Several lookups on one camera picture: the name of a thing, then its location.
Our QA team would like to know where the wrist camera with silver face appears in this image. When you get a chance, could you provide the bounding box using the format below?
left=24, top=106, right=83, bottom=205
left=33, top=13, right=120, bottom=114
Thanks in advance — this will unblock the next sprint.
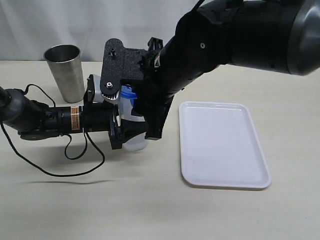
left=83, top=74, right=105, bottom=104

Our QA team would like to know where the white plastic tray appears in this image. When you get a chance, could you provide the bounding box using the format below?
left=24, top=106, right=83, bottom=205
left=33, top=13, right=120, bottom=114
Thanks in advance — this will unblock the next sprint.
left=178, top=101, right=272, bottom=191

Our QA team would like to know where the blue container lid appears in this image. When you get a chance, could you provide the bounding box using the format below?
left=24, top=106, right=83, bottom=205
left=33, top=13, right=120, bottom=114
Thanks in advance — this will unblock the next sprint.
left=118, top=85, right=137, bottom=120

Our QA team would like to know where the stainless steel cup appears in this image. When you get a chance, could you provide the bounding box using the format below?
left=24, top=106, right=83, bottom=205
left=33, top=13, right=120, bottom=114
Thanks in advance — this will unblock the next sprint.
left=43, top=44, right=85, bottom=104

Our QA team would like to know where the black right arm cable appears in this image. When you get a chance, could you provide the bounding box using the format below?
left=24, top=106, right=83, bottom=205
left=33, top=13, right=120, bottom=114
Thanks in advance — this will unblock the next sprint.
left=191, top=0, right=205, bottom=12

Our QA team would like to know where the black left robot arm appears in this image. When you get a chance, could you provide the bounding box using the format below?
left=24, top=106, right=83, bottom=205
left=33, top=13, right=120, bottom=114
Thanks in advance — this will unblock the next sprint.
left=0, top=88, right=147, bottom=150

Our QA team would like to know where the clear plastic container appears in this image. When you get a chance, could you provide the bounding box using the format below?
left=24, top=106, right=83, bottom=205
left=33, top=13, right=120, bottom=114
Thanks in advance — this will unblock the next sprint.
left=118, top=96, right=147, bottom=152

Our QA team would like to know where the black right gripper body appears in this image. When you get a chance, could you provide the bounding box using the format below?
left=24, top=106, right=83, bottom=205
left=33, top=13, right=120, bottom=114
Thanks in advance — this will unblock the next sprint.
left=134, top=36, right=185, bottom=118

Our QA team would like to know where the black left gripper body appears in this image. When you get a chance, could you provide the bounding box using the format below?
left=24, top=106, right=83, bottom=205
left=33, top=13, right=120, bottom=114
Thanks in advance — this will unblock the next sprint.
left=69, top=102, right=123, bottom=150

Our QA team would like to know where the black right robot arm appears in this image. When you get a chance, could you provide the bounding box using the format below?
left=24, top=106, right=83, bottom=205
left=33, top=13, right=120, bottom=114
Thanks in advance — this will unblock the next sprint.
left=134, top=0, right=320, bottom=140

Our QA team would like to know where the white backdrop cloth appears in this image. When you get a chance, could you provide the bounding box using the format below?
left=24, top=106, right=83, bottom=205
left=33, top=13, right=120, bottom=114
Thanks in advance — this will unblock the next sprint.
left=0, top=0, right=213, bottom=62

